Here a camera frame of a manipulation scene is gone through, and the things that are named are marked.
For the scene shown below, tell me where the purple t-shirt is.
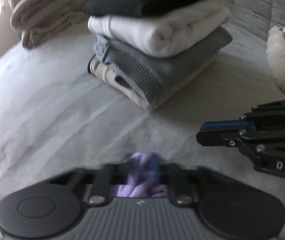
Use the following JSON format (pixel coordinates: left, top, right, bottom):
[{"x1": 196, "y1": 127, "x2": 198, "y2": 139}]
[{"x1": 112, "y1": 152, "x2": 168, "y2": 198}]

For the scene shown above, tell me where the grey bed sheet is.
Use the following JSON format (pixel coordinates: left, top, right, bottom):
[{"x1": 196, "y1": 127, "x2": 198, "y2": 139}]
[{"x1": 0, "y1": 24, "x2": 285, "y2": 204}]

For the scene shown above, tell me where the grey folded sweater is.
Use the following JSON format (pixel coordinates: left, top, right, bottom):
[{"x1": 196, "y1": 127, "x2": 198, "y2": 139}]
[{"x1": 94, "y1": 27, "x2": 233, "y2": 103}]

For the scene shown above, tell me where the beige folded garment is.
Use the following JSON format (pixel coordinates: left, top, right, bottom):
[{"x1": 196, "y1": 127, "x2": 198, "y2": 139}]
[{"x1": 88, "y1": 54, "x2": 218, "y2": 112}]

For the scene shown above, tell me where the white folded garment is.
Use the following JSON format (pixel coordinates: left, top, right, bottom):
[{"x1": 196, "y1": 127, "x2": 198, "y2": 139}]
[{"x1": 88, "y1": 0, "x2": 230, "y2": 58}]

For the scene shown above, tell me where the folded pink white quilt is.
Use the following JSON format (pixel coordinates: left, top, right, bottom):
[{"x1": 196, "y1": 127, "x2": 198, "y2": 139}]
[{"x1": 10, "y1": 0, "x2": 88, "y2": 50}]

